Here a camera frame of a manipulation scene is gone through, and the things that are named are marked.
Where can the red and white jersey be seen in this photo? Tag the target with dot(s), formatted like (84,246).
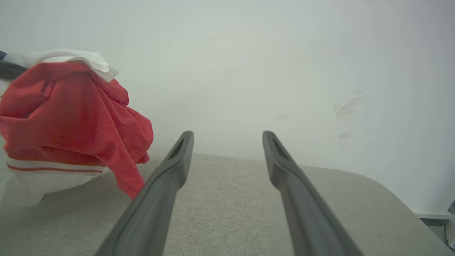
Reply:
(67,117)

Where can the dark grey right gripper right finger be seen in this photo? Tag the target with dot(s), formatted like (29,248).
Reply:
(305,220)

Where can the grey wall ledge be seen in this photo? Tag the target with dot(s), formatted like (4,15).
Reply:
(432,215)

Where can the grey fabric sofa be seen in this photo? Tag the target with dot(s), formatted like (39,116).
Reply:
(227,213)

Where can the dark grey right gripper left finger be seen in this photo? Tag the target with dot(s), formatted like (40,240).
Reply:
(153,213)

